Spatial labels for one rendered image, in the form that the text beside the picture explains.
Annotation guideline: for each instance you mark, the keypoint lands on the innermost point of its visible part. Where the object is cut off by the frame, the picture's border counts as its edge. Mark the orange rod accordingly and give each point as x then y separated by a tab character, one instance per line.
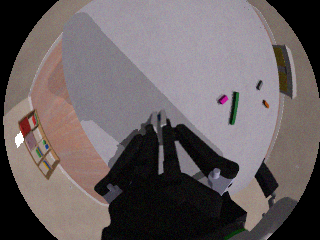
265	103

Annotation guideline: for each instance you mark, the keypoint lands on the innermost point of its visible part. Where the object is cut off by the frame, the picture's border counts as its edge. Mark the green rod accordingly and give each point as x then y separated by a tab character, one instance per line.
234	108

